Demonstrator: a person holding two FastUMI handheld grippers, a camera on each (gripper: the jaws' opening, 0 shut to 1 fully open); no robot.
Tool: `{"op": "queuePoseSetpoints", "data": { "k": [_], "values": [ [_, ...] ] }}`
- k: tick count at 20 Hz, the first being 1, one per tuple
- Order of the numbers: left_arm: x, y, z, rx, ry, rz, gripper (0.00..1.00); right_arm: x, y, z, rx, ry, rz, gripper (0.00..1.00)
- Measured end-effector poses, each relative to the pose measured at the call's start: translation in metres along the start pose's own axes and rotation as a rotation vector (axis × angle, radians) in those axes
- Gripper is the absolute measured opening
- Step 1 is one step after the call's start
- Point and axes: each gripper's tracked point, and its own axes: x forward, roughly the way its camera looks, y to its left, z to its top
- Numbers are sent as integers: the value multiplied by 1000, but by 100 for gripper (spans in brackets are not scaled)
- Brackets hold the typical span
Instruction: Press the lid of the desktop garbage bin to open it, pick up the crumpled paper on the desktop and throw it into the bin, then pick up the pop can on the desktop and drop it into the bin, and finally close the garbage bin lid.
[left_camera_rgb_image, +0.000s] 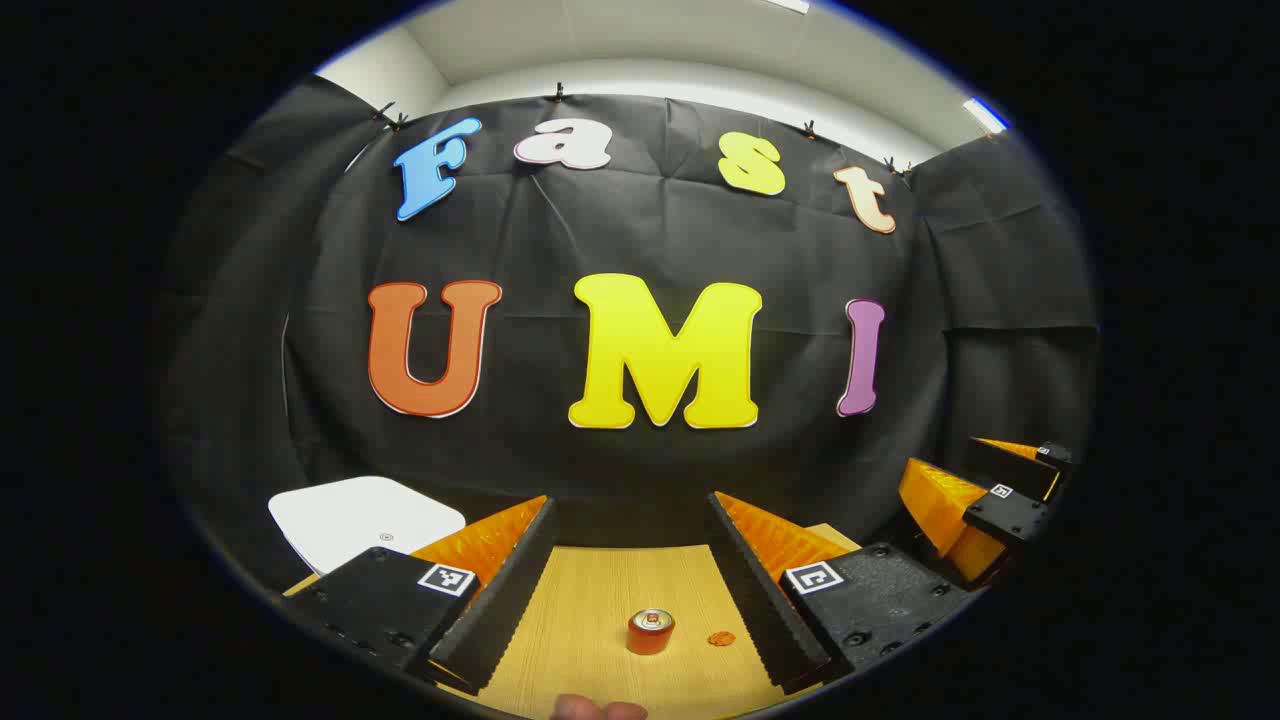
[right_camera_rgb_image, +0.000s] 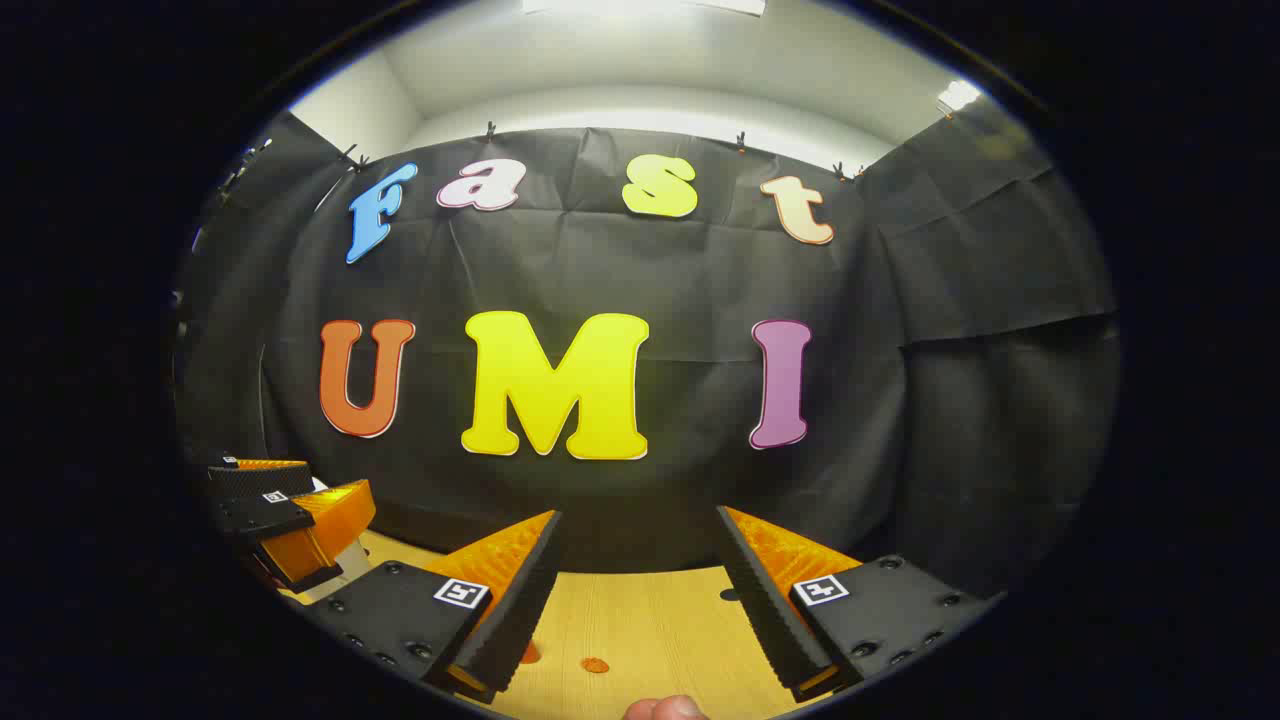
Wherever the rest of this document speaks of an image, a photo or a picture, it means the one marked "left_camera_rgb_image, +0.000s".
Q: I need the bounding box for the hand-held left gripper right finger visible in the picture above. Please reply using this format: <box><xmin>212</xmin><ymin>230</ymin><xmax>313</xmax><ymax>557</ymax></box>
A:
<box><xmin>706</xmin><ymin>490</ymin><xmax>986</xmax><ymax>697</ymax></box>

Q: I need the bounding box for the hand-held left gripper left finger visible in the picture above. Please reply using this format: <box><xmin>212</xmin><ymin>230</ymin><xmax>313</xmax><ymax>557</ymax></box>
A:
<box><xmin>285</xmin><ymin>495</ymin><xmax>559</xmax><ymax>698</ymax></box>

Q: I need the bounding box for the orange pop can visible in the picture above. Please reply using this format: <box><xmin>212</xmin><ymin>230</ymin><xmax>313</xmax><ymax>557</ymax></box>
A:
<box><xmin>627</xmin><ymin>608</ymin><xmax>676</xmax><ymax>656</ymax></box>

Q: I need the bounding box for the white desktop garbage bin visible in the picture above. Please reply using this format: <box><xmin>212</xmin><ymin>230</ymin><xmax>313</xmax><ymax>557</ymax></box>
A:
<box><xmin>268</xmin><ymin>476</ymin><xmax>467</xmax><ymax>576</ymax></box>

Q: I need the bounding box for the wooden desktop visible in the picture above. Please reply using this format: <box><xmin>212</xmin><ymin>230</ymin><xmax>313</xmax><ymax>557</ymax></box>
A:
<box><xmin>285</xmin><ymin>523</ymin><xmax>861</xmax><ymax>720</ymax></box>

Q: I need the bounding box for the black backdrop cloth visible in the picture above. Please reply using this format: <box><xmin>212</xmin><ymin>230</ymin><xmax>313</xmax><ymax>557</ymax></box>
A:
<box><xmin>160</xmin><ymin>75</ymin><xmax>1101</xmax><ymax>591</ymax></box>

